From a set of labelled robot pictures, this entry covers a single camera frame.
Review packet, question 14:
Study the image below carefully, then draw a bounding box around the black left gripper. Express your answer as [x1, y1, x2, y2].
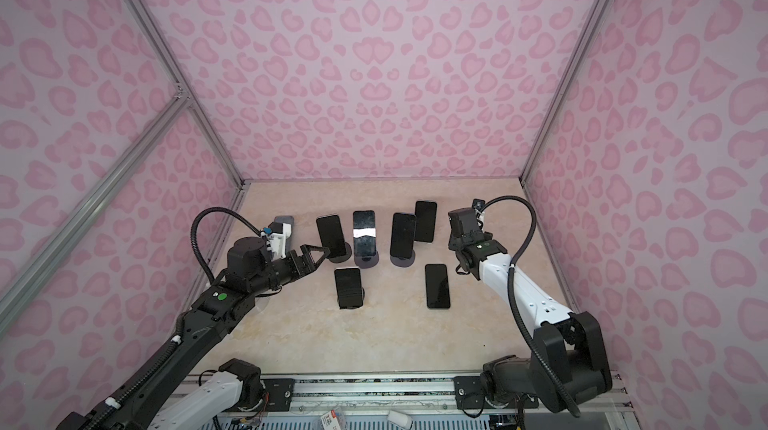
[250, 244, 330, 298]

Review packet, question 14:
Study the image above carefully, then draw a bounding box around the blue-edged black phone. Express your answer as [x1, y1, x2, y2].
[390, 212, 416, 260]

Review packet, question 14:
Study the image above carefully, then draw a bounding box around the green-edged black phone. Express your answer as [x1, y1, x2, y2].
[425, 264, 451, 309]

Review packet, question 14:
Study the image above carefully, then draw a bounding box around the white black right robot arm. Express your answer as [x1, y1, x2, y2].
[448, 208, 613, 416]

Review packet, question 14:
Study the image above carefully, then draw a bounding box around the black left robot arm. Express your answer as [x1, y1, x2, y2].
[57, 237, 330, 429]

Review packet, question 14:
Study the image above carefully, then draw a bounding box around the black left rear stand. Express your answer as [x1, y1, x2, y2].
[327, 243, 353, 264]

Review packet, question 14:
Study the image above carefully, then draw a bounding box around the phone on left rear stand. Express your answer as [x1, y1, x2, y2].
[316, 215, 347, 256]

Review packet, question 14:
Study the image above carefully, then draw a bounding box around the grey middle round stand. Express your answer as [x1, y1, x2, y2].
[354, 253, 380, 269]

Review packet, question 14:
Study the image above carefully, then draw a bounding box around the grey round stand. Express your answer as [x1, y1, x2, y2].
[354, 253, 380, 269]
[390, 253, 416, 268]

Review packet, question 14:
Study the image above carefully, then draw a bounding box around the purple-edged phone with glare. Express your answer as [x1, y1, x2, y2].
[353, 210, 377, 258]

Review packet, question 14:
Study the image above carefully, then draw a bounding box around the grey right round stand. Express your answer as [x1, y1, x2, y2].
[390, 253, 416, 268]

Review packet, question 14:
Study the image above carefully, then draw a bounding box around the grey foam pad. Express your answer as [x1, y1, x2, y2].
[270, 215, 295, 239]

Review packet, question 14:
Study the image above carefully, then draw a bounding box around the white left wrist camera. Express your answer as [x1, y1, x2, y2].
[262, 225, 292, 261]

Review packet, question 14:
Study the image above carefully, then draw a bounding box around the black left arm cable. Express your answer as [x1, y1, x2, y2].
[190, 206, 265, 286]

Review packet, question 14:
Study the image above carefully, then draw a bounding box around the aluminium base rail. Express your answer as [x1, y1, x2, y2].
[145, 372, 639, 429]

